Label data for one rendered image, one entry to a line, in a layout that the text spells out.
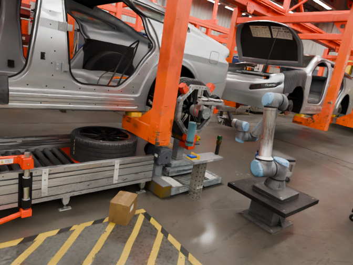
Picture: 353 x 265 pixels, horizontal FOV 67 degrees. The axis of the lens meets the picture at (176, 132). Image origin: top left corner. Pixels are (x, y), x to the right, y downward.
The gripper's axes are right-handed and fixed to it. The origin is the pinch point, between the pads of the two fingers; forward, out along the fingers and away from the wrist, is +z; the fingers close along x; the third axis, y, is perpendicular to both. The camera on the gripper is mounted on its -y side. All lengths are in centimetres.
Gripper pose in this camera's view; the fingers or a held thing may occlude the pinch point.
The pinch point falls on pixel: (219, 116)
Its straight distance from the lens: 296.7
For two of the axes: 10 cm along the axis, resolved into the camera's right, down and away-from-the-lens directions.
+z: -6.5, -2.7, 7.1
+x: 7.5, -0.4, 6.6
